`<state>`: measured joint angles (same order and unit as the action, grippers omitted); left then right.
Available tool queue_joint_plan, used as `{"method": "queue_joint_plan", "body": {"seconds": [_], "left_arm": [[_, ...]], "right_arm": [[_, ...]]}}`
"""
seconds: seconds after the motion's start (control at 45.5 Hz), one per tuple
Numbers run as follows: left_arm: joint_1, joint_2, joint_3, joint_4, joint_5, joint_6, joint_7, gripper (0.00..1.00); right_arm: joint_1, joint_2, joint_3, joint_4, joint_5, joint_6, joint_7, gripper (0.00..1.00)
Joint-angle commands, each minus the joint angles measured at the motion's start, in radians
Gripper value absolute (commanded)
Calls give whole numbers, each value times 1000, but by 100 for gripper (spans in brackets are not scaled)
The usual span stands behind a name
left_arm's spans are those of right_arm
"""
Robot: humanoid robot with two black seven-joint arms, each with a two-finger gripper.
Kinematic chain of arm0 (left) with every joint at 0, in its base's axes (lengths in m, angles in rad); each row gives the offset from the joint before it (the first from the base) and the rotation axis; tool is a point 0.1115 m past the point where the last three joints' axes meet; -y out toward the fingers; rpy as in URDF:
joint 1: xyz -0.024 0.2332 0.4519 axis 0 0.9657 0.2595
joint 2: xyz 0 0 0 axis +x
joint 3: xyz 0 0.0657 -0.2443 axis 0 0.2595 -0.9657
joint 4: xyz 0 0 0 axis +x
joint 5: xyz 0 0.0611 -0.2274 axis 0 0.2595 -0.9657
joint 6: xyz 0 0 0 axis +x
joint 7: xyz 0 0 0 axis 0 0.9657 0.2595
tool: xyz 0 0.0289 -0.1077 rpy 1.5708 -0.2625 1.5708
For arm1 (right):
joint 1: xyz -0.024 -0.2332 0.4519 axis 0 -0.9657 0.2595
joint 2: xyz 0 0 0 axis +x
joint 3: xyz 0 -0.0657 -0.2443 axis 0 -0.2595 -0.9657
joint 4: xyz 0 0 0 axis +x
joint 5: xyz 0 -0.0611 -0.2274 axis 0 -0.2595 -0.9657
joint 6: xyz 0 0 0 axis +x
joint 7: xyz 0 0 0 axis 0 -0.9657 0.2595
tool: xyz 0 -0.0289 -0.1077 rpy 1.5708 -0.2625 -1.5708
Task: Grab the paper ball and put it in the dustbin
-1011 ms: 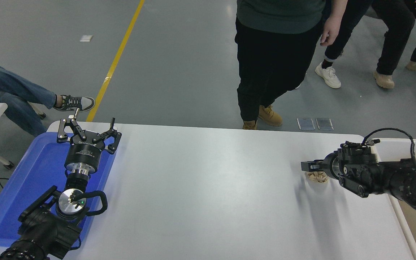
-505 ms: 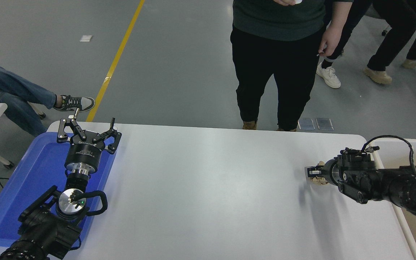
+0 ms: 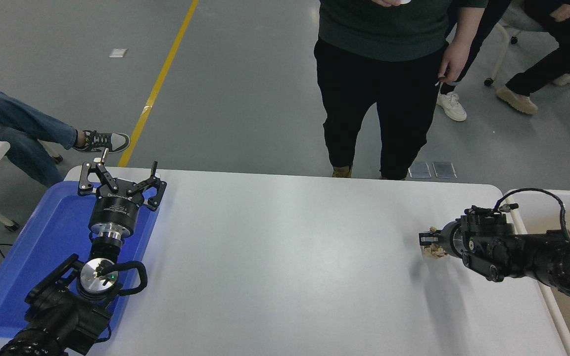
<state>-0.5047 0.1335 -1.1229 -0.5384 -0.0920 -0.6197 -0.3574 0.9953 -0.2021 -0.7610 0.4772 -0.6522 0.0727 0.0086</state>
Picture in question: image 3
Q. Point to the standing person's left hand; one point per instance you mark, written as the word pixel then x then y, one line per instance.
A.
pixel 454 62

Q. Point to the metal floor plate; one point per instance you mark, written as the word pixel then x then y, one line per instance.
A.
pixel 444 170
pixel 419 170

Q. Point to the standing person's left forearm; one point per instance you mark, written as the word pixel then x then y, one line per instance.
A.
pixel 468 27

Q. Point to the person in white shoes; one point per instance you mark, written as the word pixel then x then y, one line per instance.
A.
pixel 452 106

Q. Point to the seated person in black trousers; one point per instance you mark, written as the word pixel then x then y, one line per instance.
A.
pixel 562 54

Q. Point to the blue plastic tray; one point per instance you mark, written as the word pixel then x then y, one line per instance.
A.
pixel 42 237

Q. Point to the chair base leg with caster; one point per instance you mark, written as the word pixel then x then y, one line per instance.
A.
pixel 56 158

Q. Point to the standing person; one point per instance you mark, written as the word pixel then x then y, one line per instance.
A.
pixel 379 89

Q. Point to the tan paper ball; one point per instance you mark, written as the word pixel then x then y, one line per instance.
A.
pixel 433 252

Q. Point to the white office chair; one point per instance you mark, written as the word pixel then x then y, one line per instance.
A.
pixel 502 49

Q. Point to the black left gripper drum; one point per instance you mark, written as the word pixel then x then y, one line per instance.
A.
pixel 114 212

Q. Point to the seated person's hand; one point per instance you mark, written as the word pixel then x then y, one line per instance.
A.
pixel 562 12

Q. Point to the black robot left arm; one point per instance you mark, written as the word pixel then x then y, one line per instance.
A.
pixel 57 311

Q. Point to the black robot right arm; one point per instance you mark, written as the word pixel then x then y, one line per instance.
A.
pixel 537 257

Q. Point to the yellow floor tape line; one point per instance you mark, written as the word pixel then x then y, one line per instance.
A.
pixel 166 64

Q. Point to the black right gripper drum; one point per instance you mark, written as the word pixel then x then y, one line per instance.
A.
pixel 446 240

